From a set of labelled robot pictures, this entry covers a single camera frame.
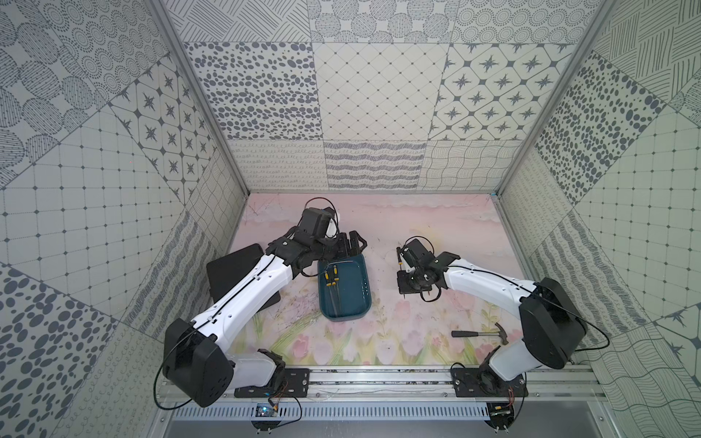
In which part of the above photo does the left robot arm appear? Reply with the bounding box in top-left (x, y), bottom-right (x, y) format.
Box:
top-left (157, 207), bottom-right (367, 407)

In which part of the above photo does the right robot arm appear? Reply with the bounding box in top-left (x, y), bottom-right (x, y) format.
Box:
top-left (397, 238), bottom-right (587, 388)

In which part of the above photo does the teal plastic storage box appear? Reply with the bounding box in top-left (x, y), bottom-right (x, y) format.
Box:
top-left (318, 255), bottom-right (372, 322)

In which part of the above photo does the claw hammer black handle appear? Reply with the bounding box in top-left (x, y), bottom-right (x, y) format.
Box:
top-left (451, 323), bottom-right (509, 345)

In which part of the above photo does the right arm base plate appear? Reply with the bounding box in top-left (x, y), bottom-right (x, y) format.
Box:
top-left (449, 364), bottom-right (529, 398)

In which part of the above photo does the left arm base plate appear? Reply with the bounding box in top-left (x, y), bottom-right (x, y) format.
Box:
top-left (234, 368), bottom-right (310, 399)

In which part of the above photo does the aluminium mounting rail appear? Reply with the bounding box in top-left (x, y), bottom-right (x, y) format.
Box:
top-left (155, 365), bottom-right (606, 403)

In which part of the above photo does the white cable duct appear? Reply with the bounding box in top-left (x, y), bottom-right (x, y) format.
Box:
top-left (173, 401), bottom-right (489, 421)

